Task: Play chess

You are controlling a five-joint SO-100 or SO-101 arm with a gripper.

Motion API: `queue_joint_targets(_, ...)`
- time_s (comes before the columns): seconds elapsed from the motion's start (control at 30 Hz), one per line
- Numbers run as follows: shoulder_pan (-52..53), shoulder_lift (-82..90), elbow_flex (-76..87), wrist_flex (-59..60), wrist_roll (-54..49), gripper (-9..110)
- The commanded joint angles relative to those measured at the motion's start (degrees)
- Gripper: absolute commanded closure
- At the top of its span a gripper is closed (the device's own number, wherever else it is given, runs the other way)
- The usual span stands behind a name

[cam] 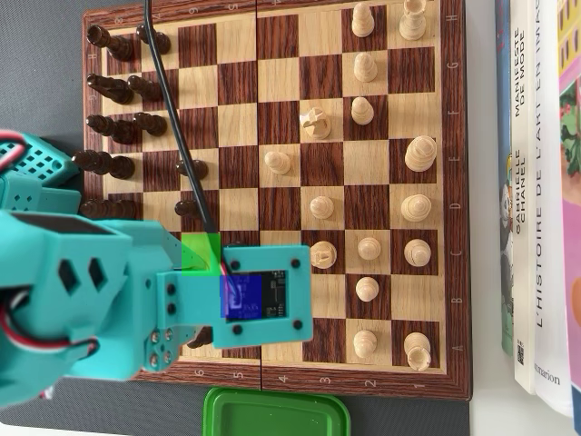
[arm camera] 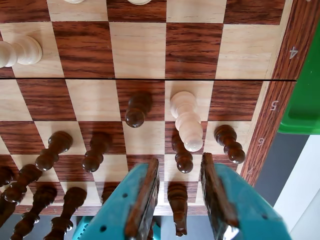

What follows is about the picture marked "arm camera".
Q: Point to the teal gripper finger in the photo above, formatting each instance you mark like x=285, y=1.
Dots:
x=232, y=200
x=125, y=205

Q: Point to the white chess pawn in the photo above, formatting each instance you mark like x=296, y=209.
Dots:
x=186, y=120

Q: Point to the dark wooden king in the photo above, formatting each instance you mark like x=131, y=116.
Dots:
x=72, y=200

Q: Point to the dark wooden knight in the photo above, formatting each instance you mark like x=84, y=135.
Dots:
x=178, y=205
x=7, y=210

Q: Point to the dark wooden pawn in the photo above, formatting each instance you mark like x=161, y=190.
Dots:
x=6, y=175
x=136, y=112
x=53, y=150
x=96, y=152
x=25, y=180
x=228, y=145
x=183, y=162

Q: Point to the dark wooden bishop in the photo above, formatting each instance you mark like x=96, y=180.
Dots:
x=43, y=197

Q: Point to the green plastic container lid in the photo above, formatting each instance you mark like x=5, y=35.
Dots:
x=305, y=100

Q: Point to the wooden folding chessboard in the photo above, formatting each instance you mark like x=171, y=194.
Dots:
x=137, y=50

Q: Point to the light wooden pawn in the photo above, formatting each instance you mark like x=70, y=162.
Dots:
x=22, y=51
x=73, y=1

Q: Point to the light wooden knight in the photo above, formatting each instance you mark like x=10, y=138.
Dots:
x=138, y=1

